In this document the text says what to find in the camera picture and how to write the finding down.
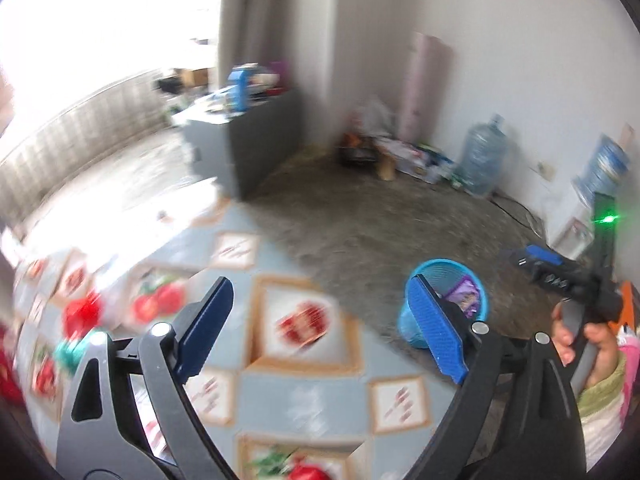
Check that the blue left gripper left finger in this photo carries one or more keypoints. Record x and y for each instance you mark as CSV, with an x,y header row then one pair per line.
x,y
198,326

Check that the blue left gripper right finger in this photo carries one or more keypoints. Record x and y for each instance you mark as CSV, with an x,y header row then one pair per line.
x,y
444,327

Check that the purple snack bag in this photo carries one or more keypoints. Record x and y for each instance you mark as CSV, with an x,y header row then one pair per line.
x,y
466,295

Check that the red ribbon bow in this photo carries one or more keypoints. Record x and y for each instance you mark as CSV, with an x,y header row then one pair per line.
x,y
81,315

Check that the person's right hand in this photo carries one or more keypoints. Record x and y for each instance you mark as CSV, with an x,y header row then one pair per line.
x,y
588,350

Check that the orange board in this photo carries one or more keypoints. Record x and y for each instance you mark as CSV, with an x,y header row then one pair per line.
x,y
629,315

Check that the white water dispenser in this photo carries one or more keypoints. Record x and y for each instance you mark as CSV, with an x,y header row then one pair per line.
x,y
569,229

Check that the fruit pattern tablecloth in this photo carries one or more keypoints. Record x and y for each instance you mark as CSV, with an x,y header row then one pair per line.
x,y
293,380

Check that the blue water jug on dispenser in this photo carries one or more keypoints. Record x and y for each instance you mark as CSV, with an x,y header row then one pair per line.
x,y
604,173

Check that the clear water jug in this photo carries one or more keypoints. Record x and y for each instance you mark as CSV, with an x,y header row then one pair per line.
x,y
484,152

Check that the dark grey cabinet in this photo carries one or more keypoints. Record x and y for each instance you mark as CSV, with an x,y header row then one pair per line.
x,y
240,151

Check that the black box on floor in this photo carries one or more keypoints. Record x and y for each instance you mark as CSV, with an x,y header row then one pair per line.
x,y
356,151

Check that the white plastic bag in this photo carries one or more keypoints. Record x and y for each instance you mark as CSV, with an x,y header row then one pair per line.
x,y
374,119

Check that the pink rolled mat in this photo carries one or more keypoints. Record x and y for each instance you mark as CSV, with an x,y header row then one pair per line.
x,y
424,88

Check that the balcony railing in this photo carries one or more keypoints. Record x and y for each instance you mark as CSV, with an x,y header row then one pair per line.
x,y
35,168

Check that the blue bottle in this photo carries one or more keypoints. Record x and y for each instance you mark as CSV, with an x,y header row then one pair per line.
x,y
242,86

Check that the grey curtain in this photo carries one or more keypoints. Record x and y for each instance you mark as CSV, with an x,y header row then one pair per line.
x,y
250,31

